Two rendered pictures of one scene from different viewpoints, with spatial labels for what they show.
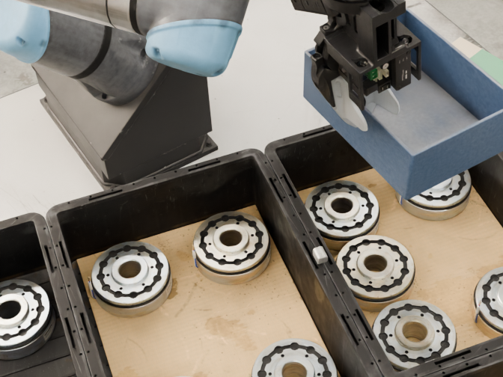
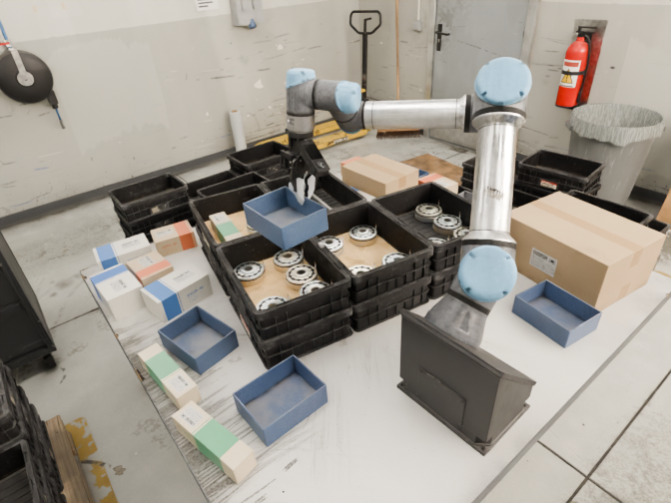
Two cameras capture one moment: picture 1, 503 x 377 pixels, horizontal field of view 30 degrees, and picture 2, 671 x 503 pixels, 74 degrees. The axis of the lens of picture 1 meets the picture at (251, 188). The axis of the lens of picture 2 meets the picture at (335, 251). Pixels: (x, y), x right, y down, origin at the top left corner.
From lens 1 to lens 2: 1.92 m
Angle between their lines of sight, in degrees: 98
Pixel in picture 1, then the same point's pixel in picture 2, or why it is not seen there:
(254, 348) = (344, 257)
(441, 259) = (274, 289)
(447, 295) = (274, 279)
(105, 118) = not seen: hidden behind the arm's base
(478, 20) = not seen: outside the picture
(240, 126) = (387, 405)
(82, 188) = not seen: hidden behind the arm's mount
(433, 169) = (278, 201)
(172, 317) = (377, 261)
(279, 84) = (370, 444)
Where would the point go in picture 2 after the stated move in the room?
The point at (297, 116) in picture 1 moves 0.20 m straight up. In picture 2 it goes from (352, 417) to (349, 365)
